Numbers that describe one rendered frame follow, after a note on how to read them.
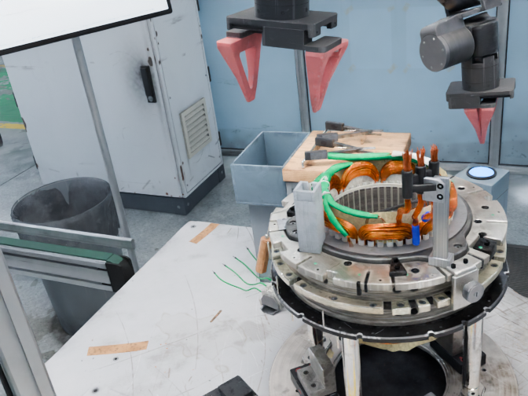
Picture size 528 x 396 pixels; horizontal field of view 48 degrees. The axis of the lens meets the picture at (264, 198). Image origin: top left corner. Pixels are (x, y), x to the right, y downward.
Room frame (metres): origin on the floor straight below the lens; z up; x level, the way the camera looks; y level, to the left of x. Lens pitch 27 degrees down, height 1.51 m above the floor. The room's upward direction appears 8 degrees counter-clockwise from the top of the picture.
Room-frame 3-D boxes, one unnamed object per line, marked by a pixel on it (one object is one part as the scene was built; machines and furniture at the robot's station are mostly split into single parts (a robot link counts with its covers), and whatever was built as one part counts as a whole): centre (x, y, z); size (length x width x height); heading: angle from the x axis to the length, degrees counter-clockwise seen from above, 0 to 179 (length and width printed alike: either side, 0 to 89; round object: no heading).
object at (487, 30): (0.92, -0.36, 1.27); 0.07 x 0.06 x 0.07; 117
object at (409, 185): (0.60, -0.18, 1.21); 0.04 x 0.04 x 0.03; 63
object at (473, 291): (0.55, -0.23, 1.08); 0.03 x 0.01 x 0.03; 111
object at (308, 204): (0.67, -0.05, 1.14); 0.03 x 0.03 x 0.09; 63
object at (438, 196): (0.59, -0.19, 1.20); 0.02 x 0.01 x 0.03; 55
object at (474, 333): (0.65, -0.27, 0.91); 0.02 x 0.02 x 0.21
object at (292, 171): (1.03, -0.17, 1.05); 0.20 x 0.19 x 0.02; 65
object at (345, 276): (0.72, -0.16, 1.09); 0.32 x 0.32 x 0.01
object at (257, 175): (1.09, -0.03, 0.92); 0.17 x 0.11 x 0.28; 155
